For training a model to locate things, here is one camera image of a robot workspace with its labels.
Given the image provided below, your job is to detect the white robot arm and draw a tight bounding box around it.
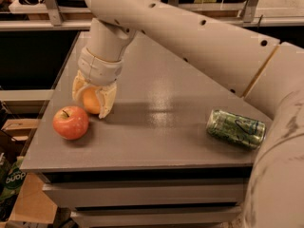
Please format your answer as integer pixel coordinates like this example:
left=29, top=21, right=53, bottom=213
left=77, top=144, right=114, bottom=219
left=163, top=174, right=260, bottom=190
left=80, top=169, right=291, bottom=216
left=72, top=0, right=304, bottom=228

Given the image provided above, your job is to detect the metal shelf rail frame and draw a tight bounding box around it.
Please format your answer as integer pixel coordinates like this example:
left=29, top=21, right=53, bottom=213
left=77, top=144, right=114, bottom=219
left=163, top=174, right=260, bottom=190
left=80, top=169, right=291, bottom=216
left=0, top=0, right=304, bottom=31

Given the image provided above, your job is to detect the orange fruit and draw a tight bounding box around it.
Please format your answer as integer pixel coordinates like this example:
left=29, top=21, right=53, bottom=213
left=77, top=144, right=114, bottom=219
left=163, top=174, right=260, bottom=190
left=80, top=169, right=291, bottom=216
left=83, top=87, right=100, bottom=114

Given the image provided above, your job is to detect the grey drawer cabinet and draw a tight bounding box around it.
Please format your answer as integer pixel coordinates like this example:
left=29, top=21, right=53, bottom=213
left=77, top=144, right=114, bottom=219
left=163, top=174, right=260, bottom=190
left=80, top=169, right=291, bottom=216
left=22, top=32, right=263, bottom=228

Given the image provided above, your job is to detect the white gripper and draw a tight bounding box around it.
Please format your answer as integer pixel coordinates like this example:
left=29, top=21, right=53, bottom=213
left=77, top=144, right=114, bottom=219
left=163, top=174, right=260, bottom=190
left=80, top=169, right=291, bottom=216
left=72, top=47, right=124, bottom=119

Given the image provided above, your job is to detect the red apple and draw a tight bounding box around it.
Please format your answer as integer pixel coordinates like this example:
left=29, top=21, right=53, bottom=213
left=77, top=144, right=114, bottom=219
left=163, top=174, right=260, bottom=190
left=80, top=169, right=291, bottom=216
left=52, top=105, right=89, bottom=140

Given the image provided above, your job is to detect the brown cardboard box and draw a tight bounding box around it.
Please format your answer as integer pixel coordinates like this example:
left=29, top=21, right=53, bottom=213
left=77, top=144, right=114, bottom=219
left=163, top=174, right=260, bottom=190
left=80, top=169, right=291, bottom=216
left=1, top=119, right=57, bottom=228

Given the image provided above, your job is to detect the green soda can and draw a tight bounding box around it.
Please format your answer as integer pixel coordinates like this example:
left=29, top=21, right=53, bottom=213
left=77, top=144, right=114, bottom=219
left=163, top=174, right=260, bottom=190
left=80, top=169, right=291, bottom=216
left=206, top=109, right=266, bottom=149

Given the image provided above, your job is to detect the green printed bag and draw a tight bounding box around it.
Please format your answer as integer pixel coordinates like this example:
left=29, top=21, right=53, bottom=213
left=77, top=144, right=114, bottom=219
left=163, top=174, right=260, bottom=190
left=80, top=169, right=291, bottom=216
left=0, top=156, right=27, bottom=201

